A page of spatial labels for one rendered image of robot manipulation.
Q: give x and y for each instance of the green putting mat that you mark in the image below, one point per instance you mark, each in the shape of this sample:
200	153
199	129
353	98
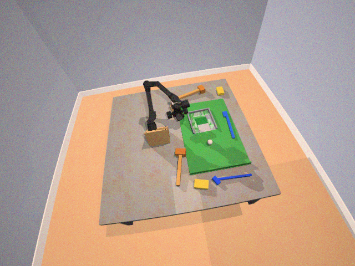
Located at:
223	151

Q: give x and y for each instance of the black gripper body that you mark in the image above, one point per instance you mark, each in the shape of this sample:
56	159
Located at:
169	113

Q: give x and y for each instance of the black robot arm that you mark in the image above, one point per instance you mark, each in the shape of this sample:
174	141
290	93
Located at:
174	98

